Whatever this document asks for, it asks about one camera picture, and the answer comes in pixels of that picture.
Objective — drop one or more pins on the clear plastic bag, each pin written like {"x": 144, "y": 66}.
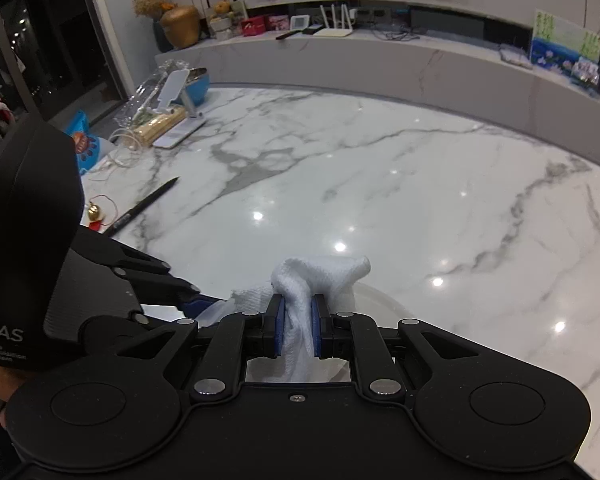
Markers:
{"x": 145, "y": 97}

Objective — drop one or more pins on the black pen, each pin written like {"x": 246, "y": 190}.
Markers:
{"x": 139, "y": 208}

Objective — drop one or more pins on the bundle of wooden skewers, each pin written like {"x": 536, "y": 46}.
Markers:
{"x": 149, "y": 126}

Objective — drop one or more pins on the white phone stand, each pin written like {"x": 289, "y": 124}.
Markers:
{"x": 174, "y": 89}

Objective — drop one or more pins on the blue bowl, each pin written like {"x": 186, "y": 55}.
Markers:
{"x": 197, "y": 85}

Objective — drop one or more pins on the teddy bear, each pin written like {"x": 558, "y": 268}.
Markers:
{"x": 221, "y": 22}

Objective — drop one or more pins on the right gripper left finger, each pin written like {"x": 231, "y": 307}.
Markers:
{"x": 232, "y": 343}

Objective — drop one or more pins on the white wifi router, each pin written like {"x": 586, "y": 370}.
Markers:
{"x": 339, "y": 25}

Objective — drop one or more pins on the red box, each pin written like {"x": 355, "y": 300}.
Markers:
{"x": 254, "y": 26}

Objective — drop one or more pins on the painted lotus picture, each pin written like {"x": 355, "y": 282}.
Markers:
{"x": 558, "y": 44}

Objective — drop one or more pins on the red charm with gold bell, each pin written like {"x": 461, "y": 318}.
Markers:
{"x": 101, "y": 212}

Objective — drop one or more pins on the gold vase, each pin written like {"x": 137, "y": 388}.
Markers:
{"x": 181, "y": 25}

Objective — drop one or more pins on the clear plastic bowl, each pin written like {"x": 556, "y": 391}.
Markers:
{"x": 365, "y": 299}

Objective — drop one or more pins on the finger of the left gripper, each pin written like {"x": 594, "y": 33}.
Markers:
{"x": 105, "y": 250}
{"x": 165, "y": 290}

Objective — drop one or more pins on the white digital clock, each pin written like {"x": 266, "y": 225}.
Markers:
{"x": 299, "y": 22}

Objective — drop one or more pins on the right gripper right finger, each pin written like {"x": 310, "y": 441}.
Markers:
{"x": 357, "y": 339}

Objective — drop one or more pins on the blue snack bag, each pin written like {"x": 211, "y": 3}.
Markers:
{"x": 90, "y": 149}

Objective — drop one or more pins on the black remote control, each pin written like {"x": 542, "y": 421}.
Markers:
{"x": 289, "y": 34}

